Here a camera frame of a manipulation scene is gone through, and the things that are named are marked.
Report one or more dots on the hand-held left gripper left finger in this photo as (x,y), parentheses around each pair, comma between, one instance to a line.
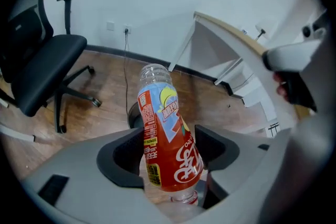
(78,186)

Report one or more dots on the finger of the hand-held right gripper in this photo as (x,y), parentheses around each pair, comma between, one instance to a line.
(288,57)

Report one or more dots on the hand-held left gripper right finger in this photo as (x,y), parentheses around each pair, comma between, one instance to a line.
(241,165)

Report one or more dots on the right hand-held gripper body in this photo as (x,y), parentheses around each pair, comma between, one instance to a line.
(302,91)

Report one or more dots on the red label plastic bottle trash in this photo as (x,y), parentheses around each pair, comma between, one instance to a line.
(168,139)

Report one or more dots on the black round trash bin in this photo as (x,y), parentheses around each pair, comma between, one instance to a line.
(134,118)

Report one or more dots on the person's right hand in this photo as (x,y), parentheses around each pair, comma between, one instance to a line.
(281,86)

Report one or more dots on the clear water bottle blue label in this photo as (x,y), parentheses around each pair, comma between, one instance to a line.
(244,31)

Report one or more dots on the black office chair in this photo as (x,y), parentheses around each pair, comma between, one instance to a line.
(44,68)

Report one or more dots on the white blank wall plate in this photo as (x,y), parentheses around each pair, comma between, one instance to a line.
(110,26)

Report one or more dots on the white wall socket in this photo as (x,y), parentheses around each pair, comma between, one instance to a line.
(127,29)

